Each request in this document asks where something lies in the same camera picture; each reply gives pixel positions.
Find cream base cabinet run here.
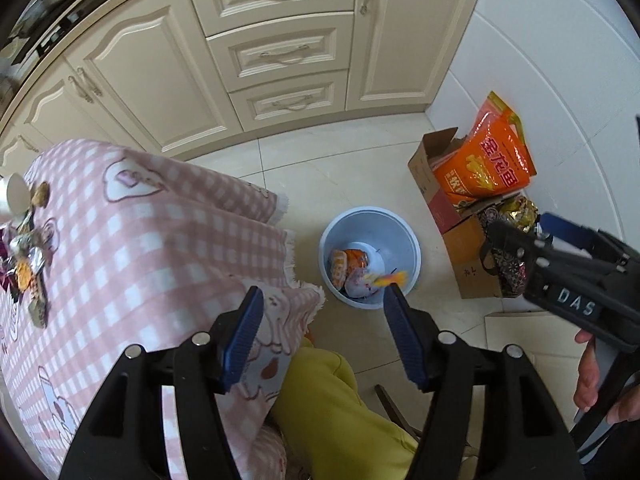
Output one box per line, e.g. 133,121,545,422
0,0,496,181

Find gold foil packages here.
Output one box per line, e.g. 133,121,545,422
500,196,541,233

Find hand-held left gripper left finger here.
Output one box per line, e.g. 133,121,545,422
59,286,265,480

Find white paper cup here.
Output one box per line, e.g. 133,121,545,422
0,174,30,222

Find brown cardboard box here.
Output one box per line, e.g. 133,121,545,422
442,195,531,301

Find dark patterned bag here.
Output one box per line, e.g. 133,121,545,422
475,205,541,298

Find brown wooden chair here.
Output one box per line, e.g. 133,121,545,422
374,384,481,461

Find blue plastic bin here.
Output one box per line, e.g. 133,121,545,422
319,206,422,309

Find person's yellow trouser leg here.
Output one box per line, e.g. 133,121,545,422
270,337,421,480

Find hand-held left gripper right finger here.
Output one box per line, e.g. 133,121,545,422
383,283,586,480

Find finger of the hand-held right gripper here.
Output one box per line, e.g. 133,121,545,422
486,220,556,281
539,212,640,273

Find pink checkered tablecloth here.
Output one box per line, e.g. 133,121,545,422
0,139,326,480

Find person's right hand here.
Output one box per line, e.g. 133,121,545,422
573,329,633,427

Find white plastic bag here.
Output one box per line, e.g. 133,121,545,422
344,242,387,302

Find orange printed food bag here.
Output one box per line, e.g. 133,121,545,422
432,91,537,206

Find pile of shiny candy wrappers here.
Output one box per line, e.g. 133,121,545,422
0,217,53,331

